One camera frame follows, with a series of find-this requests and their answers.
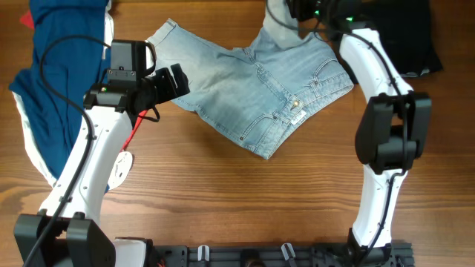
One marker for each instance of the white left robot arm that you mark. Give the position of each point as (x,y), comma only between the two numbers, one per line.
(65,231)

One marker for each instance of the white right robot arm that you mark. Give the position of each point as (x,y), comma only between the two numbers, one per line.
(390,136)

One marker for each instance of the white garment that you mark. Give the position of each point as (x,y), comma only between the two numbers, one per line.
(125,159)

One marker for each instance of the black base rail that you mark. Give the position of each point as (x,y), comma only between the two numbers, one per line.
(278,256)

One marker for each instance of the black folded garment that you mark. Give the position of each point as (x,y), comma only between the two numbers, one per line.
(405,32)

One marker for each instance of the dark blue shirt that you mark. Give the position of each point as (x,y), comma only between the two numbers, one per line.
(66,53)

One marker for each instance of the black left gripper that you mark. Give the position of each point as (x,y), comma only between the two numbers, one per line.
(169,90)

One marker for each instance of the light blue denim shorts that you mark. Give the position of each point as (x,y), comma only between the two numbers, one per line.
(256,96)

